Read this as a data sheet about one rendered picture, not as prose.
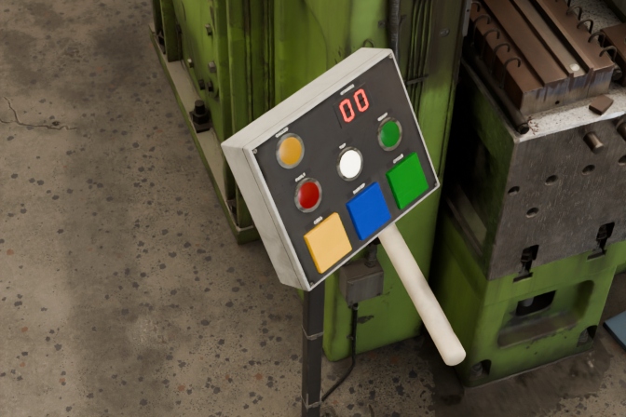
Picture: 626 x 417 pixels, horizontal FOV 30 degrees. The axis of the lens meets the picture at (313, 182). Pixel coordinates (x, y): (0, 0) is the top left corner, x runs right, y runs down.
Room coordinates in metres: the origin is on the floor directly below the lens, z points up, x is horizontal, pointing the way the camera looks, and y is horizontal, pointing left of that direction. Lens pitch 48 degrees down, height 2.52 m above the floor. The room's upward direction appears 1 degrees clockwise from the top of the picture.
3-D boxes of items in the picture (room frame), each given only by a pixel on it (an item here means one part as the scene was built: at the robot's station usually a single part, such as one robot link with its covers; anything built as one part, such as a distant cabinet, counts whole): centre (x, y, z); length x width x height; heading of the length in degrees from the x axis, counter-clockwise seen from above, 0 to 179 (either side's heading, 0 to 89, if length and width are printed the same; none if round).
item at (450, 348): (1.47, -0.21, 0.62); 0.44 x 0.05 x 0.05; 21
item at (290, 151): (1.30, 0.04, 1.16); 0.05 x 0.03 x 0.04; 111
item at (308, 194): (1.27, 0.01, 1.09); 0.05 x 0.03 x 0.04; 111
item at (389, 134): (1.42, -0.13, 1.09); 0.05 x 0.03 x 0.04; 111
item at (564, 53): (1.89, -0.44, 0.99); 0.42 x 0.05 x 0.01; 21
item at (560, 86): (1.88, -0.42, 0.96); 0.42 x 0.20 x 0.09; 21
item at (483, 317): (1.91, -0.46, 0.23); 0.55 x 0.37 x 0.47; 21
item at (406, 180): (1.39, -0.16, 1.01); 0.07 x 0.05 x 0.07; 136
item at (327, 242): (1.24, -0.03, 1.01); 0.07 x 0.05 x 0.07; 136
